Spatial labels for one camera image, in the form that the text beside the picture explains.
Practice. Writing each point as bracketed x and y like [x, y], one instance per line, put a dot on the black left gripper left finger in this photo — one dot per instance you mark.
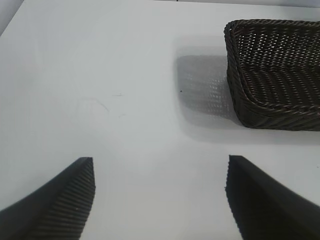
[57, 207]

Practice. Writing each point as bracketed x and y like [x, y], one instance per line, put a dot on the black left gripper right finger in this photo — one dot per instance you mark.
[270, 210]

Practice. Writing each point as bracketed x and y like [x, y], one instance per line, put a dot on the dark brown wicker basket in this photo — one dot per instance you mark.
[275, 82]

